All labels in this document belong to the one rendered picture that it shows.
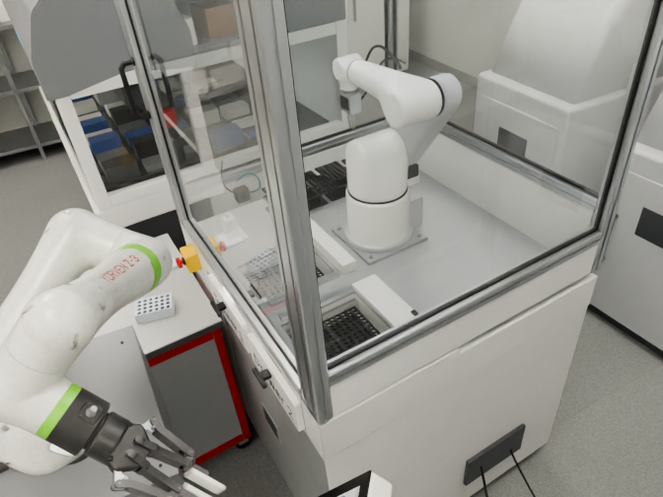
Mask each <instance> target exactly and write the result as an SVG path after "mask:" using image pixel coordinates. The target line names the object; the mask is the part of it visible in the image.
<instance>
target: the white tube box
mask: <svg viewBox="0 0 663 497"><path fill-rule="evenodd" d="M174 315H175V301H174V297H173V294H172V292H168V293H164V294H160V295H155V296H151V297H147V298H142V299H138V300H136V301H135V306H134V317H135V319H136V321H137V324H140V323H143V322H147V321H152V320H159V319H163V318H167V317H172V316H174Z"/></svg>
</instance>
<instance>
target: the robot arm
mask: <svg viewBox="0 0 663 497"><path fill-rule="evenodd" d="M172 266H173V259H172V255H171V253H170V251H169V249H168V248H167V246H166V245H165V244H164V243H162V242H161V241H159V240H157V239H155V238H152V237H149V236H146V235H142V234H139V233H136V232H133V231H130V230H127V229H125V228H122V227H120V226H119V225H116V224H114V223H112V222H110V221H108V220H106V219H104V218H102V217H100V216H98V215H96V214H94V213H92V212H90V211H88V210H85V209H81V208H69V209H65V210H62V211H60V212H58V213H57V214H55V215H54V216H53V217H52V218H51V219H50V220H49V222H48V224H47V226H46V228H45V230H44V232H43V234H42V236H41V238H40V240H39V242H38V244H37V248H36V249H35V251H34V253H33V255H32V257H31V259H30V260H29V262H28V264H27V266H26V267H25V269H24V271H23V272H22V274H21V276H20V277H19V279H18V281H17V282H16V284H15V286H14V287H13V289H12V290H11V292H10V293H9V295H8V296H7V298H6V299H5V301H4V302H3V304H2V305H1V307H0V473H2V472H4V471H6V470H8V469H10V470H12V471H20V472H22V473H25V474H29V475H30V476H32V475H45V474H49V473H52V472H55V471H57V470H59V469H61V468H63V467H64V466H66V465H69V464H74V463H77V462H81V461H83V460H84V459H86V458H87V457H90V458H92V459H93V460H95V461H97V462H100V463H102V464H105V465H106V466H107V467H108V468H109V469H110V471H111V472H112V473H113V484H112V485H111V487H110V490H111V491H113V492H117V491H125V492H128V493H131V494H134V495H137V496H140V497H212V496H210V495H208V494H206V493H204V492H202V491H201V490H199V489H197V488H195V487H193V486H191V485H190V484H188V483H186V482H185V483H184V484H183V485H180V484H178V483H177V482H175V481H174V480H172V479H171V478H170V477H169V476H168V475H166V474H165V473H163V472H162V471H160V470H159V469H157V468H156V467H154V466H153V465H152V464H151V463H150V462H149V461H147V460H146V457H147V458H153V459H155V460H158V461H160V462H164V463H166V464H168V465H171V466H173V467H176V468H178V469H180V470H183V471H186V473H185V474H184V477H186V478H188V479H189V480H191V481H193V482H195V483H197V484H199V485H200V486H202V487H204V488H206V489H208V490H209V491H211V492H213V493H215V494H219V493H220V492H222V491H224V490H225V488H226V486H225V485H223V484H221V483H220V482H218V481H216V480H214V479H212V478H211V477H209V476H207V475H208V473H209V472H208V471H207V470H206V469H204V468H203V467H201V466H199V465H197V464H195V459H194V458H193V455H194V454H195V451H194V449H192V448H191V447H190V446H189V445H187V444H186V443H185V442H183V441H182V440H181V439H179V438H178V437H177V436H175V435H174V434H173V433H171V432H170V431H169V430H168V429H166V428H165V427H164V426H163V425H162V424H161V422H160V421H159V419H158V418H157V417H156V416H153V417H152V418H151V419H149V421H147V422H146V423H144V424H142V425H141V424H134V423H131V422H130V421H129V420H128V419H126V418H124V417H122V416H121V415H119V414H117V413H115V412H110V413H108V411H109V409H110V407H111V404H110V403H109V402H107V401H106V400H104V399H102V398H100V397H98V396H97V395H95V394H93V393H91V392H90V391H88V390H85V389H84V388H82V387H80V386H78V385H77V384H75V383H73V382H71V381H70V380H68V379H66V378H65V376H64V375H65V373H66V372H67V370H68V369H69V367H70V366H71V365H72V363H73V362H74V361H75V359H76V358H77V357H78V356H79V355H80V353H81V352H82V351H83V350H84V349H85V348H86V346H87V345H88V344H89V343H90V342H91V340H92V339H93V338H94V336H95V335H96V333H97V332H98V331H99V330H100V328H101V327H102V326H103V325H104V324H105V323H106V322H107V321H108V320H109V319H110V318H111V317H112V316H113V315H114V314H115V313H117V312H118V311H119V310H121V309H122V308H124V307H125V306H127V305H129V304H131V303H132V302H134V301H136V300H138V299H140V298H142V297H143V296H145V295H147V294H148V293H150V292H151V291H153V290H154V289H155V288H157V287H158V286H159V285H160V284H162V283H163V282H164V281H165V280H166V279H167V278H168V276H169V275H170V273H171V270H172ZM90 269H92V270H91V271H90V272H88V273H87V274H85V275H83V276H82V277H80V276H81V275H82V274H83V273H84V272H85V271H87V270H90ZM146 432H147V433H149V434H152V435H153V436H154V437H155V438H156V439H158V440H159V441H160V442H162V443H163V444H164V445H166V446H167V447H168V448H170V449H171V450H172V452H171V451H169V450H167V449H164V448H162V447H160V446H159V445H158V444H156V443H154V442H152V441H150V439H149V437H148V435H147V433H146ZM128 471H134V472H135V473H137V474H138V475H142V476H144V477H145V478H146V479H148V480H149V481H151V482H152V483H154V484H155V485H157V486H158V487H160V488H161V489H159V488H156V487H153V486H151V485H148V484H145V483H142V482H139V481H136V480H133V479H128V477H127V476H126V475H123V474H122V473H123V472H128ZM162 489H163V490H162Z"/></svg>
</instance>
